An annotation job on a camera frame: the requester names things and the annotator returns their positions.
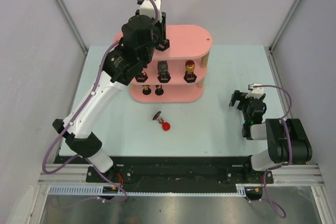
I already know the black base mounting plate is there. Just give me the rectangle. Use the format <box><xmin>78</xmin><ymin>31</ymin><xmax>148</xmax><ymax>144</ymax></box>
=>
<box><xmin>86</xmin><ymin>156</ymin><xmax>274</xmax><ymax>200</ymax></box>

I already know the teal-haired princess figurine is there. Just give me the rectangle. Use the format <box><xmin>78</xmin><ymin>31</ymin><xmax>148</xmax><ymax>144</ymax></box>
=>
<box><xmin>142</xmin><ymin>85</ymin><xmax>151</xmax><ymax>95</ymax></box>

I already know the grey masked bat figurine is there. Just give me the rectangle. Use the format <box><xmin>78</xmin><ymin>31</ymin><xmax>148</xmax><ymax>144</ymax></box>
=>
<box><xmin>157</xmin><ymin>61</ymin><xmax>171</xmax><ymax>83</ymax></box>

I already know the white slotted cable duct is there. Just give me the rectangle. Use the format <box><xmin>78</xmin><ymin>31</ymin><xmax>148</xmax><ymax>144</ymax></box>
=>
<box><xmin>48</xmin><ymin>183</ymin><xmax>263</xmax><ymax>197</ymax></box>

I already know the red gold armor figurine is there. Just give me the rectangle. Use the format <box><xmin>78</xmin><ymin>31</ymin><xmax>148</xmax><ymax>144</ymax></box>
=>
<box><xmin>184</xmin><ymin>60</ymin><xmax>197</xmax><ymax>83</ymax></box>

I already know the aluminium frame rail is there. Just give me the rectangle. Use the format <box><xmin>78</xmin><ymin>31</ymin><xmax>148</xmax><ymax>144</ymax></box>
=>
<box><xmin>38</xmin><ymin>164</ymin><xmax>324</xmax><ymax>187</ymax></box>

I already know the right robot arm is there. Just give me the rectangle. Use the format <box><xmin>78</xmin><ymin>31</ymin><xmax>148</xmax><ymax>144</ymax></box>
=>
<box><xmin>229</xmin><ymin>88</ymin><xmax>312</xmax><ymax>171</ymax></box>

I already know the brown-haired archer figurine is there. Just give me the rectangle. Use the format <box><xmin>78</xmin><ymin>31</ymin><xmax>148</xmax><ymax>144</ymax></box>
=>
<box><xmin>135</xmin><ymin>72</ymin><xmax>148</xmax><ymax>83</ymax></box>

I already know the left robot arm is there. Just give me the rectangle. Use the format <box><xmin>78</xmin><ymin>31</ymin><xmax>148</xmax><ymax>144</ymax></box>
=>
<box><xmin>53</xmin><ymin>10</ymin><xmax>164</xmax><ymax>173</ymax></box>

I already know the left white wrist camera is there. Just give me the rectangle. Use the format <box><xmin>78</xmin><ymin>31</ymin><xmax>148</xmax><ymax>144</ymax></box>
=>
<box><xmin>137</xmin><ymin>0</ymin><xmax>162</xmax><ymax>22</ymax></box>

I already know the black-haired red dress figurine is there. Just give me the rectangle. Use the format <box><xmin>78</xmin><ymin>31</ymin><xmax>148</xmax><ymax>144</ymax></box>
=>
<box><xmin>155</xmin><ymin>85</ymin><xmax>164</xmax><ymax>96</ymax></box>

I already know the pink three-tier shelf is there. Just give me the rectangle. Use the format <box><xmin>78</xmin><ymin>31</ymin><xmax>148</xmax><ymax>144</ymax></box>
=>
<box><xmin>112</xmin><ymin>25</ymin><xmax>213</xmax><ymax>104</ymax></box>

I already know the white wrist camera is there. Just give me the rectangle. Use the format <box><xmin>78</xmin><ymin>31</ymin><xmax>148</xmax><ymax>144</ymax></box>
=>
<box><xmin>245</xmin><ymin>83</ymin><xmax>264</xmax><ymax>99</ymax></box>
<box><xmin>137</xmin><ymin>0</ymin><xmax>162</xmax><ymax>22</ymax></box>

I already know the red spider hero figurine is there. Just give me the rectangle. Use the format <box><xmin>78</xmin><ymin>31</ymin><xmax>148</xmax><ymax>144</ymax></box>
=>
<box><xmin>152</xmin><ymin>111</ymin><xmax>171</xmax><ymax>131</ymax></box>

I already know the blue shield hero figurine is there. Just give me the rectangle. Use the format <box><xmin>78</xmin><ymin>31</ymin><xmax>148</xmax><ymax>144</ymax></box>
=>
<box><xmin>155</xmin><ymin>39</ymin><xmax>170</xmax><ymax>51</ymax></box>

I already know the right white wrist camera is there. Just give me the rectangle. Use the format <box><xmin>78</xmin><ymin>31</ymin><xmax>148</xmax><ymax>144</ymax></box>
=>
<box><xmin>245</xmin><ymin>83</ymin><xmax>264</xmax><ymax>99</ymax></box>

